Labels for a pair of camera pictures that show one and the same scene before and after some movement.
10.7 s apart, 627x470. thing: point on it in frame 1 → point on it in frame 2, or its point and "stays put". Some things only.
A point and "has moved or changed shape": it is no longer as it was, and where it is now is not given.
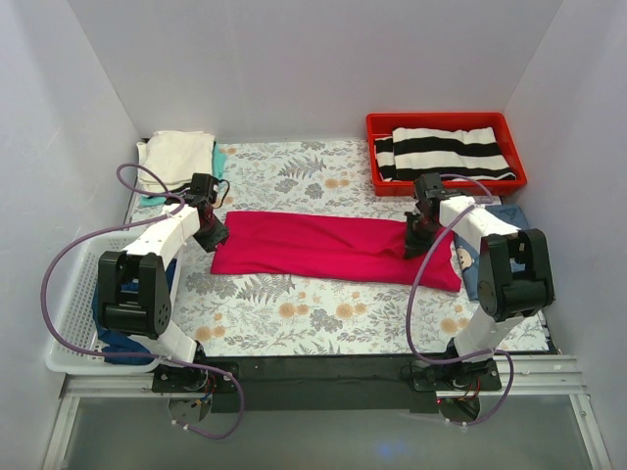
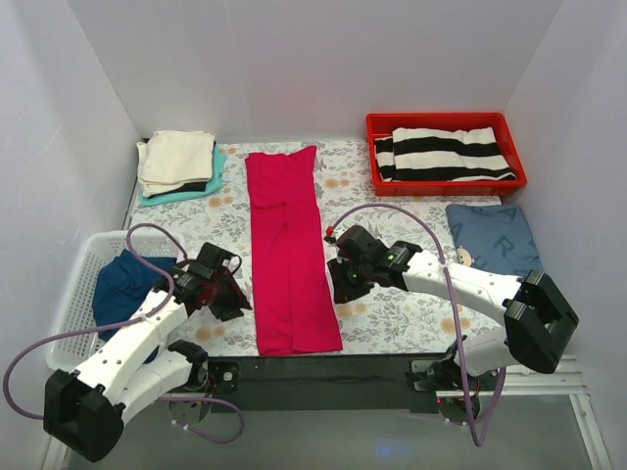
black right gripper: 417,242 → 343,278
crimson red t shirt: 361,247 has moved or changed shape
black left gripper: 214,235 → 227,298
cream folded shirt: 173,158 stays put
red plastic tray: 384,124 stays put
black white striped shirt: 472,154 stays put
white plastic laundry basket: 76,325 stays put
